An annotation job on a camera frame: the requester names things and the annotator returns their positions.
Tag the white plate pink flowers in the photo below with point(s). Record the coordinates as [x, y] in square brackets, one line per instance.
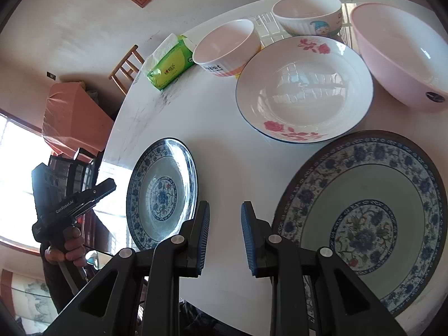
[305, 89]

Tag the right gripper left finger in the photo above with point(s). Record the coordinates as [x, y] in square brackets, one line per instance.
[139, 289]

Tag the small blue floral plate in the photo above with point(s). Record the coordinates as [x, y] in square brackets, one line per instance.
[162, 193]

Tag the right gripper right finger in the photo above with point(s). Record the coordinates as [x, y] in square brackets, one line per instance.
[343, 303]

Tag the light wooden chair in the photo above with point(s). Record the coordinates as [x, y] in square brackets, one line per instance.
[129, 66]

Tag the large blue floral plate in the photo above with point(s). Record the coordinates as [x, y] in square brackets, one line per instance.
[377, 200]

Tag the pink plastic bowl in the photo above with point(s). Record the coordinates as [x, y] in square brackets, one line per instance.
[405, 55]

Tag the green tissue pack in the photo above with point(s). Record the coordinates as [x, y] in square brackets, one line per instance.
[170, 59]

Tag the person's left hand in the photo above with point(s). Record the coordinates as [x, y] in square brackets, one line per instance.
[74, 251]

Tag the orange covered box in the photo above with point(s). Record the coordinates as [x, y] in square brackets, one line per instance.
[72, 120]

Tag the black metal chair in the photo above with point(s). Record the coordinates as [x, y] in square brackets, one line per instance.
[60, 177]

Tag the white Rabbit bowl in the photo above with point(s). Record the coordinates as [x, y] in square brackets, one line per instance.
[227, 49]

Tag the white cartoon bowl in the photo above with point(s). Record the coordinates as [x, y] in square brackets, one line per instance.
[309, 17]

